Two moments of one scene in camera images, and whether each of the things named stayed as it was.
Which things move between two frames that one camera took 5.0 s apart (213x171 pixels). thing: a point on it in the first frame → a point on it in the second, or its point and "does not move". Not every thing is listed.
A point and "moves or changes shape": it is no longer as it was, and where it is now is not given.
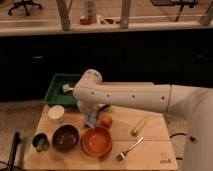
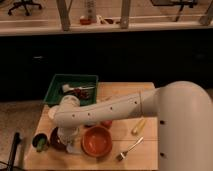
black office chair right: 181,3 does not move
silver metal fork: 122,155 does not move
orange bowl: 96,141 does not move
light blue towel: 91,119 moves or changes shape
